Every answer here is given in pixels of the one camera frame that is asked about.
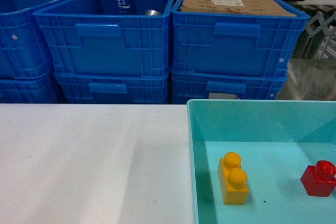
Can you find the red toy block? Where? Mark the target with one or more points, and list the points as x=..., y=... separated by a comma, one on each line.
x=319, y=179

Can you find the brown cardboard box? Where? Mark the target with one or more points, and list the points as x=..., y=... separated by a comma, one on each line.
x=245, y=7

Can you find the yellow two-stud toy block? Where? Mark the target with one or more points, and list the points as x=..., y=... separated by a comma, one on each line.
x=232, y=179

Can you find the blue crate with cardboard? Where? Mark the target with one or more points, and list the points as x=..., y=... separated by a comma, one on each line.
x=235, y=44

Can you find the silver metal can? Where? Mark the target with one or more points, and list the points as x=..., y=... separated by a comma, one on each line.
x=152, y=12

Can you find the lower middle blue crate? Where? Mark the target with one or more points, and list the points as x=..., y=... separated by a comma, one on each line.
x=94, y=89

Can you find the lower right blue crate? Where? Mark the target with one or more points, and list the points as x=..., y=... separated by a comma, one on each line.
x=186, y=86

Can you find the blue crate with bottle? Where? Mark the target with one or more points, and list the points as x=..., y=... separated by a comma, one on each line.
x=87, y=37

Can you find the teal plastic tray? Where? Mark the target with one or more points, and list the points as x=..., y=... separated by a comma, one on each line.
x=276, y=140

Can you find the lower left blue crate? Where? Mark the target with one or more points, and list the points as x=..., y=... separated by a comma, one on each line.
x=44, y=89

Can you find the expandable roller conveyor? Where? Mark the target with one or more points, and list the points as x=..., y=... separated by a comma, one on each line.
x=317, y=41

